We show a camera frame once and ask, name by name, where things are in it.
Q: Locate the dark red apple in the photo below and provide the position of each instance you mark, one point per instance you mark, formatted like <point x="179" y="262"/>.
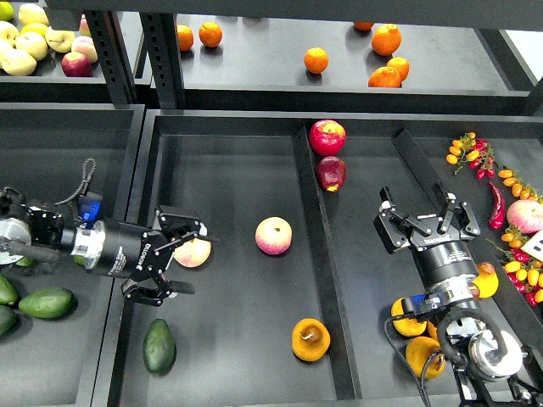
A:
<point x="331" y="173"/>

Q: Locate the black tray divider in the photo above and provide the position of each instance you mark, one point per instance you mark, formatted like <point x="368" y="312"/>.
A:
<point x="341" y="354"/>
<point x="520" y="316"/>

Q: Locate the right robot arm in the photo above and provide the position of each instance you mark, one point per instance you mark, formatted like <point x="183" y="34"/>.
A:
<point x="477" y="349"/>

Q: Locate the pink apple right edge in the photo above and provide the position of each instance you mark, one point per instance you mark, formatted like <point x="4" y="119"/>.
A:
<point x="526" y="215"/>

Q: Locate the orange partly behind post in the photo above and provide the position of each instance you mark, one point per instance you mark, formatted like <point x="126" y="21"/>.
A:
<point x="185" y="37"/>

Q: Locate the upper cherry tomato bunch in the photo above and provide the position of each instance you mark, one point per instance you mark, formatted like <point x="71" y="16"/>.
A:
<point x="473" y="152"/>

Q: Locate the pink apple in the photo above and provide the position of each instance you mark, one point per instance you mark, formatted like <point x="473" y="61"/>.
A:
<point x="193" y="253"/>
<point x="273" y="235"/>

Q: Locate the bright red apple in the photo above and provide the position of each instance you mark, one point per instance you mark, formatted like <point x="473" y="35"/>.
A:
<point x="327" y="137"/>

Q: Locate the orange front right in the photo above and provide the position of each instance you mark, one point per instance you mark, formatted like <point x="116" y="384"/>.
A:
<point x="385" y="77"/>

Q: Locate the black middle tray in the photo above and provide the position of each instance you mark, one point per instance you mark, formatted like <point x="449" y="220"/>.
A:
<point x="233" y="336"/>

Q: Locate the avocado at lower left edge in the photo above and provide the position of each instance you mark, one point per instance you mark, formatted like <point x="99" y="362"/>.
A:
<point x="8" y="319"/>

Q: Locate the cherry tomato bunch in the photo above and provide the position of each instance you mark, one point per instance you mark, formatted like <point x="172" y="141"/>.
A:
<point x="473" y="152"/>
<point x="523" y="269"/>

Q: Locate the light green avocado lower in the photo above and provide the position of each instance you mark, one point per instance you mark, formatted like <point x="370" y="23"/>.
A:
<point x="79" y="260"/>

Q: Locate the lower cherry tomato bunch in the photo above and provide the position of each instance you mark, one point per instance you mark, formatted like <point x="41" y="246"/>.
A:
<point x="523" y="269"/>

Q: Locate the green avocado lying flat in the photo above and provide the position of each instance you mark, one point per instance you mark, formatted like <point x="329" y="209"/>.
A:
<point x="47" y="303"/>

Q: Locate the large orange upper right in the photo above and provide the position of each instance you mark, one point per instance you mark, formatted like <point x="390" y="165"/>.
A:
<point x="386" y="39"/>

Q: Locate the black tray divider right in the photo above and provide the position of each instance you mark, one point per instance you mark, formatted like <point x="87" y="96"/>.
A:
<point x="520" y="316"/>

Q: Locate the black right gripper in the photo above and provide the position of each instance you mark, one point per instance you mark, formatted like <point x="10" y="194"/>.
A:
<point x="438" y="244"/>

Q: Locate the right black shelf post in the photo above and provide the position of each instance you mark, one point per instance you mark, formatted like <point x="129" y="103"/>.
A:
<point x="161" y="42"/>

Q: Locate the black shelf post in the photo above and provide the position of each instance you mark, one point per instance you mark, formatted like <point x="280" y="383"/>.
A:
<point x="109" y="43"/>
<point x="161" y="42"/>

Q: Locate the orange right small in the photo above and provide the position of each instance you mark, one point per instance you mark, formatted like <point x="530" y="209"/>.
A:
<point x="401" y="65"/>

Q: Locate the white label card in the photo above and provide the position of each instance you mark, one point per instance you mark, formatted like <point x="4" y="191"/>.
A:
<point x="534" y="246"/>

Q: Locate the yellow pear bottom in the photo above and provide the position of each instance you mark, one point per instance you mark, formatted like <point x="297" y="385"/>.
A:
<point x="418" y="350"/>

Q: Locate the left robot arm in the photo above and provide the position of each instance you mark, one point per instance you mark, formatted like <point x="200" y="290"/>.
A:
<point x="40" y="232"/>

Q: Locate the black left tray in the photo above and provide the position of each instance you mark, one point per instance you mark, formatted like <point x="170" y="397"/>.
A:
<point x="66" y="362"/>

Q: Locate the black tray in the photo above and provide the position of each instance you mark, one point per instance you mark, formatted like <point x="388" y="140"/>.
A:
<point x="233" y="336"/>
<point x="66" y="362"/>

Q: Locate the pink apple centre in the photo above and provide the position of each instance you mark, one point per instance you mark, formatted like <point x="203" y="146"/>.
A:
<point x="273" y="235"/>

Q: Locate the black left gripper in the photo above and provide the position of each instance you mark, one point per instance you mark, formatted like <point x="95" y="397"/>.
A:
<point x="142" y="254"/>

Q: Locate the orange centre shelf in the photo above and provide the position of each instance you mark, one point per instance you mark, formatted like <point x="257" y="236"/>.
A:
<point x="316" y="60"/>

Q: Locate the dark green avocado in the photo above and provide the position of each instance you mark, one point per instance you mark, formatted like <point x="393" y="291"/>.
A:
<point x="159" y="347"/>

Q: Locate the avocado at edge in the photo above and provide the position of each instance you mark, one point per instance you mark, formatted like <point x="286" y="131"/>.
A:
<point x="8" y="319"/>
<point x="8" y="293"/>

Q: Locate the left black shelf post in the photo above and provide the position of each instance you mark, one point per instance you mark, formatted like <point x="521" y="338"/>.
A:
<point x="109" y="43"/>

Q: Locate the pink apple left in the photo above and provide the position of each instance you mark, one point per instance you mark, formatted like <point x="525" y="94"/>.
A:
<point x="193" y="253"/>

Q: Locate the black tray divider centre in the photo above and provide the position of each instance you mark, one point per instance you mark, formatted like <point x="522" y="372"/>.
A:
<point x="341" y="354"/>

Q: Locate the green avocado far left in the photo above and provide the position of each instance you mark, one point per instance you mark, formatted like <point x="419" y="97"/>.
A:
<point x="26" y="262"/>

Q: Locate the red chili pepper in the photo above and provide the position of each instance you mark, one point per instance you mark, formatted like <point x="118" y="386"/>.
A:
<point x="498" y="214"/>

